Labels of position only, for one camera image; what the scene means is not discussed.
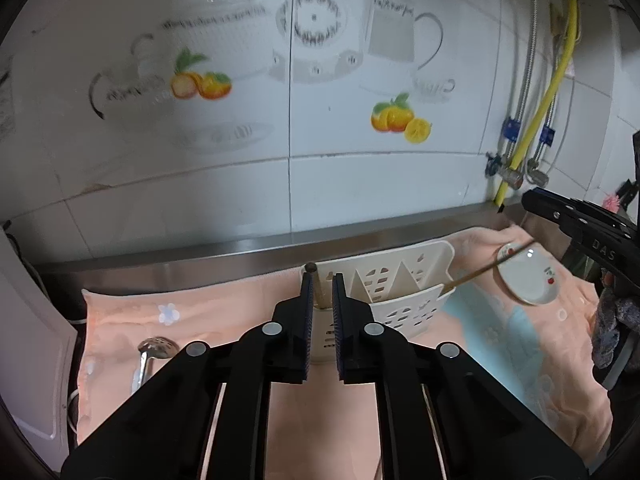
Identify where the metal slotted spoon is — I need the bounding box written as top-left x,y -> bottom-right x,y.
131,336 -> 180,396

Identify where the white plastic utensil holder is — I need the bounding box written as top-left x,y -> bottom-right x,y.
300,240 -> 456,363

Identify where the metal angle valve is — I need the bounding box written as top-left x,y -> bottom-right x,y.
525,157 -> 551,187
486,152 -> 526,191

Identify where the yellow gas hose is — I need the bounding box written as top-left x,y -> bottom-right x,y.
494,0 -> 581,206

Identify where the white cable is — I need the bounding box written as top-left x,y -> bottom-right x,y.
66,389 -> 81,433

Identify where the white saucer with red print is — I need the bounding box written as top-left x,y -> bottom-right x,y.
495,241 -> 563,307

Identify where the brown wooden chopstick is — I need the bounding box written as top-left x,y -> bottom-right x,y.
305,262 -> 324,310
442,241 -> 537,292

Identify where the pink floral towel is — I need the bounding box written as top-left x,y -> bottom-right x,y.
75,225 -> 613,480

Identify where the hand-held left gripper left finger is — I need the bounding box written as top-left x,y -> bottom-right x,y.
60,274 -> 316,480

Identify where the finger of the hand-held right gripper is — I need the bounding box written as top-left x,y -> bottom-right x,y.
521,187 -> 592,242

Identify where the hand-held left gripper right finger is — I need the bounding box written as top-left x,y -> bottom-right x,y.
332,273 -> 589,480

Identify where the printed wall sticker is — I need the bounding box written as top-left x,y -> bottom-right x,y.
0,55 -> 16,141

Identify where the braided metal hose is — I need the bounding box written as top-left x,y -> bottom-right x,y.
532,52 -> 576,171
502,0 -> 540,171

